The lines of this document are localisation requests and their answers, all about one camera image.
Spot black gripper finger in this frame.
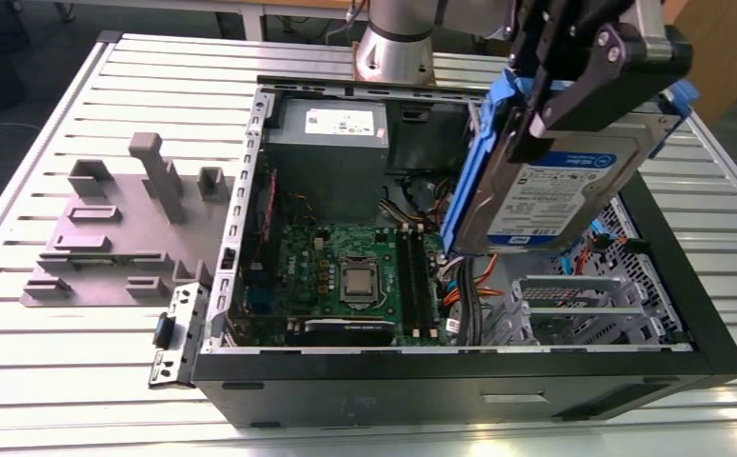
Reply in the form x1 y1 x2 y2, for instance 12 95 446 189
506 22 696 164

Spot hard disk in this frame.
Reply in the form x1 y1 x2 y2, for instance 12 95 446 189
437 66 701 259

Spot metal disk bay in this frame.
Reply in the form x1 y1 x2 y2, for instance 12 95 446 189
509 274 666 348

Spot wooden cabinet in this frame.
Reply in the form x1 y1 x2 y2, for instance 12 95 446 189
664 0 737 126

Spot grey power supply unit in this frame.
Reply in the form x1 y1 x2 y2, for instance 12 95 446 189
264 98 390 226

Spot green motherboard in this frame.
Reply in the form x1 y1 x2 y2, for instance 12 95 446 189
240 221 465 348

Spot black RAM slot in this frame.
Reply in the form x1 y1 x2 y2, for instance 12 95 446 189
413 223 441 338
395 223 422 338

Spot silver CPU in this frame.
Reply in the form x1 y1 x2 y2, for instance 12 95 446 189
341 268 378 295

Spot black CPU socket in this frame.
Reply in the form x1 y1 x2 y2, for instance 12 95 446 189
334 255 387 307

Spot black graphics card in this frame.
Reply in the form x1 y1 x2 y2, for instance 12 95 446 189
283 317 399 348

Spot black open PC case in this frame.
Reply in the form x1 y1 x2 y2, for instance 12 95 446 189
191 73 737 428

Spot grey parts rack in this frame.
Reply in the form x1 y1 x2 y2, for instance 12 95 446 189
19 131 242 309

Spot green RAM stick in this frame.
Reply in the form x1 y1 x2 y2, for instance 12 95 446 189
66 256 162 267

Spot blue black port plug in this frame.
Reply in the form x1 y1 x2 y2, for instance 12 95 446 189
152 311 180 349

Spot blue wire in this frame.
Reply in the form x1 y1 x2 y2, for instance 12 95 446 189
561 221 606 278

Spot orange wire bundle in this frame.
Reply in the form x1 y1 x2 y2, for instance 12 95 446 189
434 176 505 307

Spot white desk frame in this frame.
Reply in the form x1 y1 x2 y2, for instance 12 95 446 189
49 0 374 43

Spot black cable bundle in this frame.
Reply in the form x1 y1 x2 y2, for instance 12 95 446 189
455 255 491 347

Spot thin red wire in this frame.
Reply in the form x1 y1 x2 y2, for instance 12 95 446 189
254 166 280 270

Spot metal card retention bracket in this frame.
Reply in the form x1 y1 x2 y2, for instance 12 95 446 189
147 280 212 390

